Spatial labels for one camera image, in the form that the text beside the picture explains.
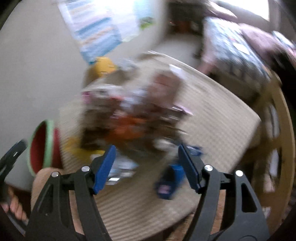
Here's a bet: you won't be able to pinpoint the green red trash bin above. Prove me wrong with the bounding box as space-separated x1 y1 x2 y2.
27 120 63 177

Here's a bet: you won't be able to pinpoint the trash pile wrappers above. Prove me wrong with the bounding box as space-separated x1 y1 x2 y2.
80 65 191 152

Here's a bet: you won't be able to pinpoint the left hand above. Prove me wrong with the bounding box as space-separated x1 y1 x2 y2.
1 187 28 221

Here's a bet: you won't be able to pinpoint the wooden chair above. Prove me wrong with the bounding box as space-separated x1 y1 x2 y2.
251 74 295 234

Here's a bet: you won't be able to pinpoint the blue snack packet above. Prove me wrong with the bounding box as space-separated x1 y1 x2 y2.
155 164 185 200

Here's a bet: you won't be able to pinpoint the yellow duck potty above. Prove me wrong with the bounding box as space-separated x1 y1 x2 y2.
90 57 117 78

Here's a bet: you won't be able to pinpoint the bed with plaid quilt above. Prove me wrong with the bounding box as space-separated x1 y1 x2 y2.
198 17 295 97

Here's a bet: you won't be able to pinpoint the pinyin wall poster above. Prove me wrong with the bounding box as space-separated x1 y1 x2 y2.
58 1 122 64

